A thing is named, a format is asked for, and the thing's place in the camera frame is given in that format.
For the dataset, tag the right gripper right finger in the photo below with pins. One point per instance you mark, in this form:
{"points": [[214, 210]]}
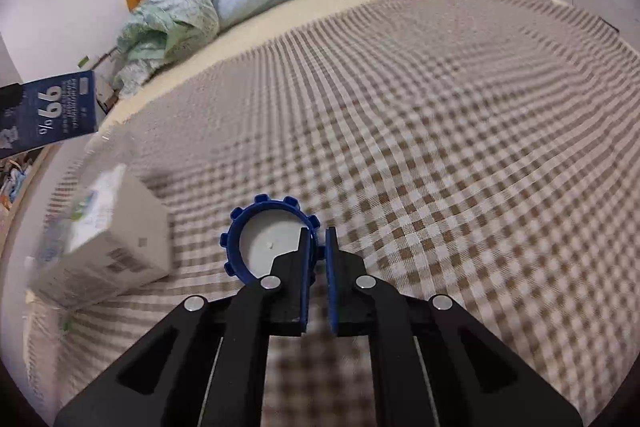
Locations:
{"points": [[433, 363]]}

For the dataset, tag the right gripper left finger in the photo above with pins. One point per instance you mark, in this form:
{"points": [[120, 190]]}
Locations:
{"points": [[204, 364]]}

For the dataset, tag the blue jar lid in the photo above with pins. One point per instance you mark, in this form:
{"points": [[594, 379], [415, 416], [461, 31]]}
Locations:
{"points": [[262, 231]]}

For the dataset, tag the white milk carton box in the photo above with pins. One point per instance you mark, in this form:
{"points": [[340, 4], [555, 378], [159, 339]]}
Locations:
{"points": [[113, 238]]}

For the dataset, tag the clutter on window sill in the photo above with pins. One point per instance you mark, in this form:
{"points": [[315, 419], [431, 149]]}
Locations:
{"points": [[15, 172]]}

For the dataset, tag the black bedside shelf rack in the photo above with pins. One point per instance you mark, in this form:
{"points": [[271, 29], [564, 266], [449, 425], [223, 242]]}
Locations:
{"points": [[104, 68]]}

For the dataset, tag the green floral quilt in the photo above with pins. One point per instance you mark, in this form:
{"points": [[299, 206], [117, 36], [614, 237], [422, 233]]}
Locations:
{"points": [[159, 33]]}

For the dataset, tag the cream bed sheet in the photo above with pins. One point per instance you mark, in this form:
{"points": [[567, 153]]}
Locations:
{"points": [[242, 37]]}

